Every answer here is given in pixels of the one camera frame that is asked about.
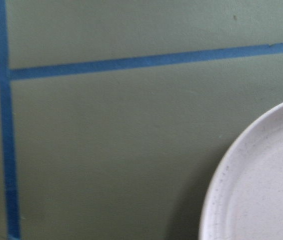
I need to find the pink plate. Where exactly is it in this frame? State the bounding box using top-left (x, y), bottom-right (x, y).
top-left (198, 103), bottom-right (283, 240)

